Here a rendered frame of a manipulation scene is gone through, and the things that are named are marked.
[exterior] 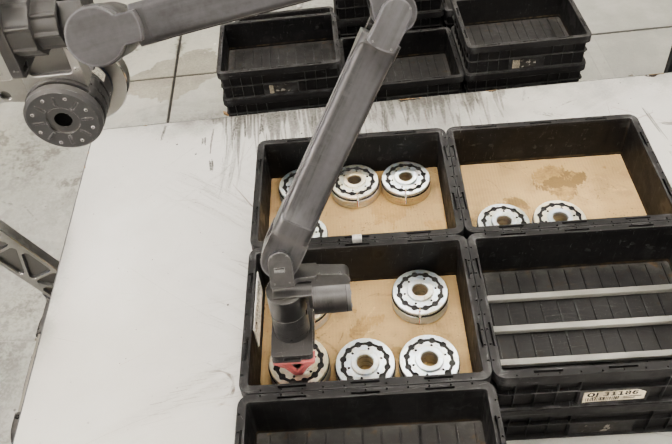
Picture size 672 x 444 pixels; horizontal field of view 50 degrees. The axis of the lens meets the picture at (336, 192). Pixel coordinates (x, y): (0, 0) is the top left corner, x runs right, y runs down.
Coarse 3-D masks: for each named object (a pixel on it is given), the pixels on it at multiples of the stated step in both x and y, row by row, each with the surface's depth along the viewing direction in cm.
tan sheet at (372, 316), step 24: (360, 288) 139; (384, 288) 139; (456, 288) 137; (264, 312) 137; (360, 312) 135; (384, 312) 135; (456, 312) 134; (264, 336) 133; (336, 336) 132; (360, 336) 132; (384, 336) 131; (408, 336) 131; (456, 336) 130; (264, 360) 130; (264, 384) 126
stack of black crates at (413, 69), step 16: (416, 32) 259; (432, 32) 259; (448, 32) 257; (400, 48) 263; (416, 48) 264; (432, 48) 264; (448, 48) 257; (400, 64) 263; (416, 64) 263; (432, 64) 262; (448, 64) 261; (384, 80) 258; (400, 80) 240; (416, 80) 239; (432, 80) 239; (448, 80) 239; (384, 96) 244; (400, 96) 243; (416, 96) 244
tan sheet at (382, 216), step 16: (432, 176) 159; (272, 192) 159; (432, 192) 155; (272, 208) 156; (336, 208) 154; (368, 208) 153; (384, 208) 153; (400, 208) 153; (416, 208) 152; (432, 208) 152; (336, 224) 151; (352, 224) 151; (368, 224) 150; (384, 224) 150; (400, 224) 150; (416, 224) 149; (432, 224) 149
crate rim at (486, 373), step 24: (384, 240) 134; (408, 240) 133; (432, 240) 133; (456, 240) 133; (480, 312) 121; (480, 336) 120; (480, 360) 116; (240, 384) 115; (288, 384) 115; (312, 384) 114; (336, 384) 114; (360, 384) 114; (384, 384) 113; (408, 384) 113
